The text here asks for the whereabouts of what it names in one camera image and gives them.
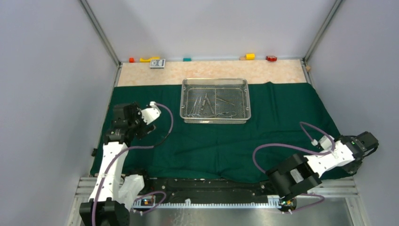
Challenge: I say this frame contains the dark green surgical drape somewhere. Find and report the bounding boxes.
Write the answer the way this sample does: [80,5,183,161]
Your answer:
[110,82,340,183]

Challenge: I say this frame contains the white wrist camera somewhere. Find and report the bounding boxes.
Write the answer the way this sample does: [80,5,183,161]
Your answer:
[140,101,161,125]
[311,135,334,150]

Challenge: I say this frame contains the steel tweezers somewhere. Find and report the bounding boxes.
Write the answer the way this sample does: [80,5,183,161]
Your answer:
[215,97,235,106]

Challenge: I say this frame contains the aluminium frame rail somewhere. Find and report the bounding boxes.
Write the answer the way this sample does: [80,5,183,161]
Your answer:
[75,177,359,197]

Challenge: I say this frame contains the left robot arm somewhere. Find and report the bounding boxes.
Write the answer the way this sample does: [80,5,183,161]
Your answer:
[79,101,161,226]

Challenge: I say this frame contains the yellow wooden block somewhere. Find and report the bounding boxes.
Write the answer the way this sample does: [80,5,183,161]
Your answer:
[245,53,255,60]

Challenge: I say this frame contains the surgical scissors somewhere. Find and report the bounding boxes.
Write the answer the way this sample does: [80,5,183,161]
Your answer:
[204,112,237,118]

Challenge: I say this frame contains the purple cable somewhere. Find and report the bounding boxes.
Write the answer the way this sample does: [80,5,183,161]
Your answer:
[252,121,336,215]
[91,103,174,226]

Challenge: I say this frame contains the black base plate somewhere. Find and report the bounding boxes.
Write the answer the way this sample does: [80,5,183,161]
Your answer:
[139,178,277,204]

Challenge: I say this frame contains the red toy block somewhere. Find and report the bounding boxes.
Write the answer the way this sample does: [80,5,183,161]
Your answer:
[265,56,278,62]

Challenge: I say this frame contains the yellow toy piece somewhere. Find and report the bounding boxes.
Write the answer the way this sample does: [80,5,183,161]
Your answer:
[139,56,160,63]

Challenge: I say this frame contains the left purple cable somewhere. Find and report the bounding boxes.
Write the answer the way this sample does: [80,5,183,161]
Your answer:
[91,103,174,226]

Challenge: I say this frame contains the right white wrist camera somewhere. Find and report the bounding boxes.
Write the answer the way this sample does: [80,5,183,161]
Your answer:
[311,135,334,150]

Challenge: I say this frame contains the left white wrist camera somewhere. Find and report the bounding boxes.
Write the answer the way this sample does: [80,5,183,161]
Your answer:
[140,101,161,125]

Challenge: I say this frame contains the playing card box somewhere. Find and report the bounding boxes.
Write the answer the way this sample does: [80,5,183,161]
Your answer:
[150,59,166,69]

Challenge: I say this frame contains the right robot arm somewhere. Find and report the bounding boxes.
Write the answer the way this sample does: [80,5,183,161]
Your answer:
[265,131,379,202]

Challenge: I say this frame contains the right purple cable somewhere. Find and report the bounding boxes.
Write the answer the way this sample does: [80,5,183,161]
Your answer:
[252,121,336,215]

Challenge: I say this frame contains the metal mesh instrument tray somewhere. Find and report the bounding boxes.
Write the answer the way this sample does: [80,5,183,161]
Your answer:
[180,78,252,124]

